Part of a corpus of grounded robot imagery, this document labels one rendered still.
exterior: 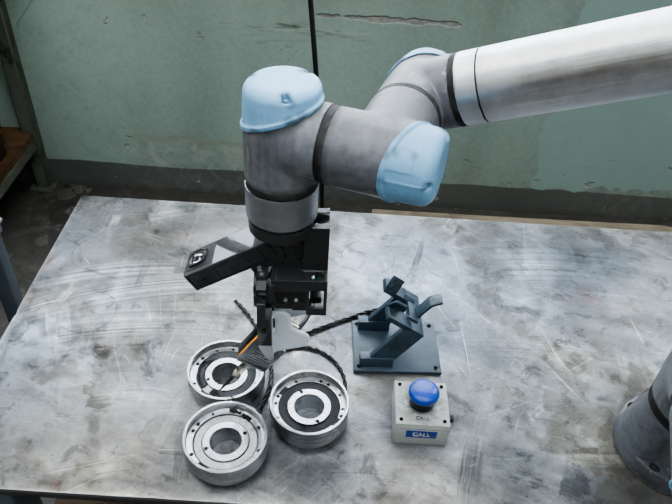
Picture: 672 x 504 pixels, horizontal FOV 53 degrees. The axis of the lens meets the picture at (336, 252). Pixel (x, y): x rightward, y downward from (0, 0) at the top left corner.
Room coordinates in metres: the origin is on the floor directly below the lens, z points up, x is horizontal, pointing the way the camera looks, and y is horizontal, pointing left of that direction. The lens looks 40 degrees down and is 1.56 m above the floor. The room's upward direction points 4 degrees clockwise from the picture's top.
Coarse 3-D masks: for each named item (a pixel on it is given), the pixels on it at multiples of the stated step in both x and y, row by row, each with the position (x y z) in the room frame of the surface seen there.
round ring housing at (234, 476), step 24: (216, 408) 0.53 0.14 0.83; (240, 408) 0.53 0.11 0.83; (192, 432) 0.50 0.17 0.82; (216, 432) 0.50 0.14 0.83; (240, 432) 0.50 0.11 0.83; (264, 432) 0.49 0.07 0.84; (192, 456) 0.46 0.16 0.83; (216, 456) 0.46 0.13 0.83; (240, 456) 0.46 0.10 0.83; (264, 456) 0.47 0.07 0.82; (216, 480) 0.43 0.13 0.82; (240, 480) 0.44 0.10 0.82
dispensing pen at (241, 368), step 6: (294, 324) 0.56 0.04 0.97; (252, 330) 0.57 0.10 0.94; (252, 336) 0.56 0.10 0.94; (240, 342) 0.57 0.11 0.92; (246, 342) 0.56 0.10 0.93; (240, 348) 0.56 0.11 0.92; (240, 366) 0.55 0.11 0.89; (246, 366) 0.55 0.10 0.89; (234, 372) 0.55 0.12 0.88; (240, 372) 0.55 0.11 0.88; (234, 378) 0.55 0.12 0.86
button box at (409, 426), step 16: (400, 384) 0.58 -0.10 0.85; (400, 400) 0.55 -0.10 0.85; (400, 416) 0.53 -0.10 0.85; (416, 416) 0.53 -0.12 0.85; (432, 416) 0.53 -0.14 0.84; (448, 416) 0.53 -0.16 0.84; (400, 432) 0.51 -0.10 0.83; (416, 432) 0.51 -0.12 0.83; (432, 432) 0.51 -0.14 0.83; (448, 432) 0.51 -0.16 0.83
